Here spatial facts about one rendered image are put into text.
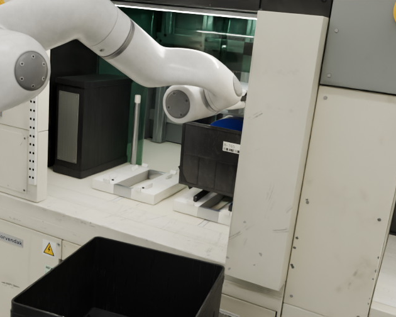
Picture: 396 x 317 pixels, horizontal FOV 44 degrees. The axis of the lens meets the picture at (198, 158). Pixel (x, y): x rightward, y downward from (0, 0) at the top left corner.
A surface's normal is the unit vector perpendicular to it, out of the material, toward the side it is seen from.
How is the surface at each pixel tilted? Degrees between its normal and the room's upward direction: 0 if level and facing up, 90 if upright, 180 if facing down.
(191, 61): 50
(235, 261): 90
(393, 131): 90
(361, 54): 90
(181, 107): 91
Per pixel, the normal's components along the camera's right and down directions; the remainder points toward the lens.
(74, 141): -0.43, 0.19
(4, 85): 0.29, 0.50
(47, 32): 0.06, 0.81
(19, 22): -0.18, 0.62
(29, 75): 0.76, 0.28
